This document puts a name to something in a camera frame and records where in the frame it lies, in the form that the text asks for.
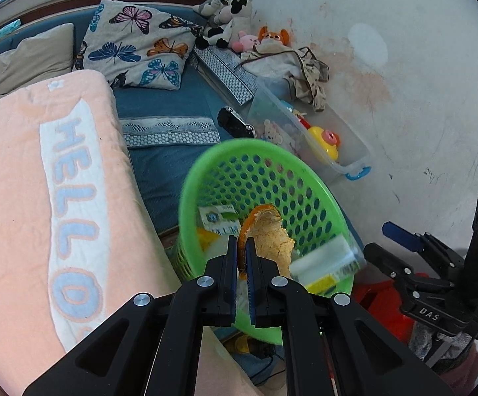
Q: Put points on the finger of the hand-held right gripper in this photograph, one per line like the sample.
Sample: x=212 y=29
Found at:
x=387 y=260
x=400 y=235

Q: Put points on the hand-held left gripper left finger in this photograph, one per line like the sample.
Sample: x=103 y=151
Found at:
x=218 y=280

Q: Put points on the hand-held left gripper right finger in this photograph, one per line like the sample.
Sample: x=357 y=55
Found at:
x=263 y=280

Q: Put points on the orange peel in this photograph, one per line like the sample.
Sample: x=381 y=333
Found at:
x=270 y=239

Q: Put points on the white green drink carton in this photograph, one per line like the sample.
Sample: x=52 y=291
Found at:
x=321 y=262

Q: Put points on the white blue milk carton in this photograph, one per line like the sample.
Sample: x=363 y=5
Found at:
x=218 y=218

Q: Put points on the green plastic basket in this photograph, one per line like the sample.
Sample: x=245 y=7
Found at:
x=263 y=173

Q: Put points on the person's right forearm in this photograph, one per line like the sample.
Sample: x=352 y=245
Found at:
x=457 y=359

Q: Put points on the red plastic stool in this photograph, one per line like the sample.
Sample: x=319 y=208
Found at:
x=379 y=309

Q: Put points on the clear plastic storage bin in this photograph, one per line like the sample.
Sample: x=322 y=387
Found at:
x=350 y=148

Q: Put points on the black toy car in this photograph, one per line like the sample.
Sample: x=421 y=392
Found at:
x=235 y=123

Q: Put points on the red white toy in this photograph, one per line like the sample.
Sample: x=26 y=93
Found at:
x=296 y=114

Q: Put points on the blue sofa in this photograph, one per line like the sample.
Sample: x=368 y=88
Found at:
x=160 y=107

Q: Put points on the beige patterned cloth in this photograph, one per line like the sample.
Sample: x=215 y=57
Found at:
x=280 y=66

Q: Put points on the orange fox plush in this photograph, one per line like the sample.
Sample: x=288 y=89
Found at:
x=273 y=37

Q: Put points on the pink plush toy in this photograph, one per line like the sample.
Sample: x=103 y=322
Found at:
x=243 y=42

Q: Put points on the butterfly print pillow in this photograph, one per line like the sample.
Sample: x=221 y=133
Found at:
x=136 y=45

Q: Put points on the black white cow plush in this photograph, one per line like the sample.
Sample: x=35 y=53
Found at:
x=230 y=20

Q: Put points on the grey plush toy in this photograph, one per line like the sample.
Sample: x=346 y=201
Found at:
x=208 y=7

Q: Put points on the beige cushion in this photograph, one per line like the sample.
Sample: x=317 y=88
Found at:
x=28 y=62

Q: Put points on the teal packet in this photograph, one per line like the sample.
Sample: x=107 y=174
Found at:
x=7 y=29

